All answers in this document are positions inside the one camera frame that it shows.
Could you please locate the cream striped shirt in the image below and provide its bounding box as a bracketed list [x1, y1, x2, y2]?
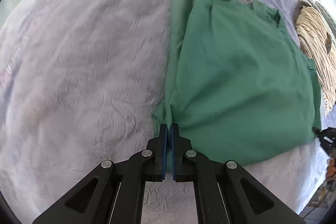
[295, 0, 336, 117]

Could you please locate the patterned colourful box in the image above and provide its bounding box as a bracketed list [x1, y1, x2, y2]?
[307, 181, 332, 209]

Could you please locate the lavender fleece blanket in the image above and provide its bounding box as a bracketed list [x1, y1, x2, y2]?
[0, 0, 332, 224]

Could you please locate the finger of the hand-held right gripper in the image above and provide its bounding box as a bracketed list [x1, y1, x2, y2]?
[313, 127, 336, 156]

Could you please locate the person's right hand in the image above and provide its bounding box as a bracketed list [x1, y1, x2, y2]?
[326, 157, 336, 178]

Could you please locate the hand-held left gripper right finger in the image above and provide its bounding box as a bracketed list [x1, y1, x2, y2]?
[171, 123, 307, 224]

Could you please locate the green work jacket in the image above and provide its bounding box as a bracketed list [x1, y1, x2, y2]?
[152, 0, 322, 165]

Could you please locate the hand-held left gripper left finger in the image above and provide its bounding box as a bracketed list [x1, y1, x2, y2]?
[31, 124, 168, 224]

